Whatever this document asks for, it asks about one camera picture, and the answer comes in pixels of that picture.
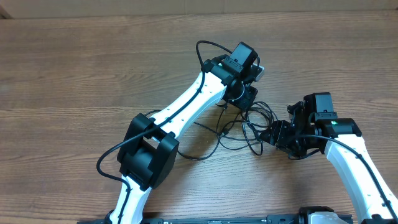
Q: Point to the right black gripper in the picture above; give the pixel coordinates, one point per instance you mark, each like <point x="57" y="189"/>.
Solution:
<point x="278" y="130"/>

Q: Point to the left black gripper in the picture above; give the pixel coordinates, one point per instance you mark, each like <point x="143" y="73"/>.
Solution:
<point x="245" y="101"/>

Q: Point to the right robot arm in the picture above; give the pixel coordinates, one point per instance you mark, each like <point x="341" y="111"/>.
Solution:
<point x="345" y="149"/>

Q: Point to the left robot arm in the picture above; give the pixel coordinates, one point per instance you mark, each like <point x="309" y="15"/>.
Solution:
<point x="148" y="151"/>

